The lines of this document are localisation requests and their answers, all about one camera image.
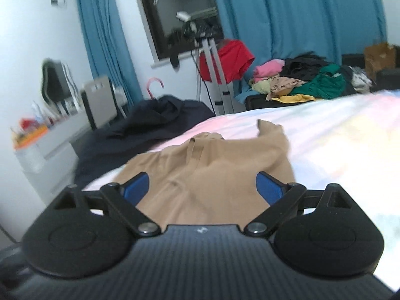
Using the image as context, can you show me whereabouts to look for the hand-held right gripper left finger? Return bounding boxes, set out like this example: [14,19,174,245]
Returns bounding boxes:
[53,171,162,238]

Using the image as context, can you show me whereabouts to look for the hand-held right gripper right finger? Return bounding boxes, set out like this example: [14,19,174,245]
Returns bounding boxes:
[243,171,353,238]

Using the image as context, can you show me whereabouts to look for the tan garment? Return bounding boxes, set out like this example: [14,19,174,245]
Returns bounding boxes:
[112,119,297,227]

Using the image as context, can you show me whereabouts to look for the black clothes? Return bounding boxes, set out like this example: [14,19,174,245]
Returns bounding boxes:
[279,53,336,82]

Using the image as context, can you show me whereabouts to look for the dark navy garment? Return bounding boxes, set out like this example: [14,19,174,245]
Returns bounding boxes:
[73,94,217,189]

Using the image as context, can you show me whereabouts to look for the pastel bed sheet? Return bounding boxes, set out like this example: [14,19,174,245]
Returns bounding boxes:
[80,90,400,288]

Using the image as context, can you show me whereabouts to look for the white dresser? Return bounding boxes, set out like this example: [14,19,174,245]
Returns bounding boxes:
[12,109,95,198]

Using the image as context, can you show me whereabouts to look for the bright yellow garment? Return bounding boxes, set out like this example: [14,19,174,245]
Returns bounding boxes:
[271,93,317,104]

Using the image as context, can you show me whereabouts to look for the white black chair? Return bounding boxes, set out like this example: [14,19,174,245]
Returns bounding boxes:
[80,74,129,129]

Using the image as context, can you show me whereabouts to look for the blue cloth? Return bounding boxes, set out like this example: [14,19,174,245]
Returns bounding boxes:
[232,87,254,103]

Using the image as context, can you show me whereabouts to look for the pale yellow-green garment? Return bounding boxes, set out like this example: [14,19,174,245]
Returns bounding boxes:
[251,79,276,95]

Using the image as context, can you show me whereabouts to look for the beige garment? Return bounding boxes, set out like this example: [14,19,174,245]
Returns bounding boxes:
[265,75,309,101]

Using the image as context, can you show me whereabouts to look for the orange tray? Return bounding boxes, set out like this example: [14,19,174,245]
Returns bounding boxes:
[12,126,50,150]

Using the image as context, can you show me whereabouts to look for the green garment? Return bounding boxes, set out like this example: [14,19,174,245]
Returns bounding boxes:
[292,64,359,100]

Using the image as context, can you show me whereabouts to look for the pink garment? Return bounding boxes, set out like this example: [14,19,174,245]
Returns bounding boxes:
[253,59,286,82]

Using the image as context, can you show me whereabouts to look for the wavy vanity mirror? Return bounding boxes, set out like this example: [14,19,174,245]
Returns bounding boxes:
[40,58,81,111]

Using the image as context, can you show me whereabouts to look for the silver stand with device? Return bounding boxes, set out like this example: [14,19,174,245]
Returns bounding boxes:
[175,10,236,117]

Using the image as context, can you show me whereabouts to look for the red garment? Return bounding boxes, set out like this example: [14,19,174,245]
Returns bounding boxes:
[199,39,256,84]

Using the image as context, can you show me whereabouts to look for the white patterned cloth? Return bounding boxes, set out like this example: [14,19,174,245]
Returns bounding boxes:
[350,68,373,93]

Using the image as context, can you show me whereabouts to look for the narrow blue curtain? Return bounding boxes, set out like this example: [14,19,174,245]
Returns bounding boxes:
[73,0,145,107]

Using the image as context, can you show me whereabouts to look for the black sofa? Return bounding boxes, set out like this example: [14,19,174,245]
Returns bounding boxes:
[245,52,400,111]

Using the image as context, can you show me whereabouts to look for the brown cardboard box on chair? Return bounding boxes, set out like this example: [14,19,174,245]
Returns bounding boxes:
[364,42,398,73]

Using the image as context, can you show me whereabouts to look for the wide blue curtain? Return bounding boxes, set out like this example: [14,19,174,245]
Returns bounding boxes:
[209,0,389,80]

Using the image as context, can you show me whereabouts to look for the pink hook handle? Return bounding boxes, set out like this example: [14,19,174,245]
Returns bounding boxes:
[146,78,165,100]

